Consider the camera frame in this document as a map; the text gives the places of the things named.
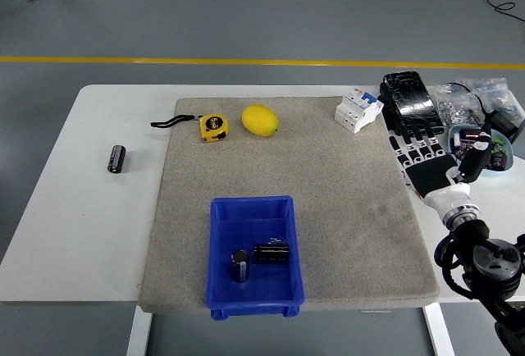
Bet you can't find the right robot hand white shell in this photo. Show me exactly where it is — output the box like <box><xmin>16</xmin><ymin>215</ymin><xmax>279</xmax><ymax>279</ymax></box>
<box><xmin>387</xmin><ymin>120</ymin><xmax>493</xmax><ymax>224</ymax></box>

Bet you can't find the plain dark brown cylindrical battery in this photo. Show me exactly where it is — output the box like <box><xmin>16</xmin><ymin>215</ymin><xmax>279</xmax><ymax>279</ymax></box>
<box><xmin>252</xmin><ymin>243</ymin><xmax>290</xmax><ymax>266</ymax></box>

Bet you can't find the dark cylindrical battery grey stripe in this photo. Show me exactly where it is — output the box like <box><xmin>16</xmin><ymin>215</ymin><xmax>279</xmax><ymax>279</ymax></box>
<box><xmin>230</xmin><ymin>249</ymin><xmax>250</xmax><ymax>283</ymax></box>

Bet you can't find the dark brown battery in bowl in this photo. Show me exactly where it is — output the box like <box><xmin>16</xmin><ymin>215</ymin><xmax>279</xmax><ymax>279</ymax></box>
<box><xmin>454</xmin><ymin>142</ymin><xmax>475</xmax><ymax>164</ymax></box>
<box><xmin>491</xmin><ymin>149</ymin><xmax>509</xmax><ymax>171</ymax></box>
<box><xmin>458</xmin><ymin>127</ymin><xmax>484</xmax><ymax>144</ymax></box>

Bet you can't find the blue plastic box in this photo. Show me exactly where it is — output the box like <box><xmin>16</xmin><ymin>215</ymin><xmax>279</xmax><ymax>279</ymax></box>
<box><xmin>204</xmin><ymin>194</ymin><xmax>306</xmax><ymax>321</ymax></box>

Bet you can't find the dark cylindrical battery white print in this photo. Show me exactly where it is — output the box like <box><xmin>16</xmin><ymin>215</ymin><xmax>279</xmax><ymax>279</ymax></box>
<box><xmin>107</xmin><ymin>144</ymin><xmax>127</xmax><ymax>175</ymax></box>

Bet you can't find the light blue bowl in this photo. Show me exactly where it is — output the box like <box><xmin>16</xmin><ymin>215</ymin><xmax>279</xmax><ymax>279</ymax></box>
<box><xmin>447</xmin><ymin>125</ymin><xmax>515</xmax><ymax>178</ymax></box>

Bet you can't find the clear bag of silver nuts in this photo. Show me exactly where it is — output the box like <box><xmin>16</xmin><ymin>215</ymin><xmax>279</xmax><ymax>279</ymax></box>
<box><xmin>432</xmin><ymin>83</ymin><xmax>487</xmax><ymax>127</ymax></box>

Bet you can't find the glossy black wrapped device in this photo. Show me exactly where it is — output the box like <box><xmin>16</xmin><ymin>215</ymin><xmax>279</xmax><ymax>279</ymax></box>
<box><xmin>377</xmin><ymin>71</ymin><xmax>447</xmax><ymax>139</ymax></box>

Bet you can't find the large black power adapter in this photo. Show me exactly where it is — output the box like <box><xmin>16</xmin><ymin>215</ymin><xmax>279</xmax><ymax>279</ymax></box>
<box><xmin>487</xmin><ymin>108</ymin><xmax>525</xmax><ymax>144</ymax></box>

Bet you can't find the clear bag of small screws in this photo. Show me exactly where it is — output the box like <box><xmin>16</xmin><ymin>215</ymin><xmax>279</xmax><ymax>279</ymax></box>
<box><xmin>457</xmin><ymin>76</ymin><xmax>520</xmax><ymax>117</ymax></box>

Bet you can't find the white table leg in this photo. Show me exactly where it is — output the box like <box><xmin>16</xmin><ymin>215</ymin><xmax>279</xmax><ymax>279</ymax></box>
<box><xmin>423</xmin><ymin>303</ymin><xmax>455</xmax><ymax>356</ymax></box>
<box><xmin>126</xmin><ymin>305</ymin><xmax>153</xmax><ymax>356</ymax></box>

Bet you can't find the grey-brown mat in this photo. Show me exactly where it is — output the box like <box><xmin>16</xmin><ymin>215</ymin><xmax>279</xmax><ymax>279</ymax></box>
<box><xmin>137</xmin><ymin>96</ymin><xmax>441</xmax><ymax>314</ymax></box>

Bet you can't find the yellow lemon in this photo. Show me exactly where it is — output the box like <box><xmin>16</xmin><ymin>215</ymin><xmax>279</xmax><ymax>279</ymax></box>
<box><xmin>240</xmin><ymin>103</ymin><xmax>281</xmax><ymax>138</ymax></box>

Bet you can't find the white table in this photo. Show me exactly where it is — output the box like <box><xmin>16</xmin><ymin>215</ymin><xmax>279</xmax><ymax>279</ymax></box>
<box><xmin>0</xmin><ymin>84</ymin><xmax>525</xmax><ymax>307</ymax></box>

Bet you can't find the white circuit breaker blue switch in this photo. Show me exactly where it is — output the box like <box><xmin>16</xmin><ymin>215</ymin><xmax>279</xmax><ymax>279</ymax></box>
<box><xmin>334</xmin><ymin>89</ymin><xmax>385</xmax><ymax>135</ymax></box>

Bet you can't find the yellow tape measure black strap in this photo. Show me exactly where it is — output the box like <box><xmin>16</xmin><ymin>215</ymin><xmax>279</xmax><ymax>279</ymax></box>
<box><xmin>149</xmin><ymin>112</ymin><xmax>231</xmax><ymax>144</ymax></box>

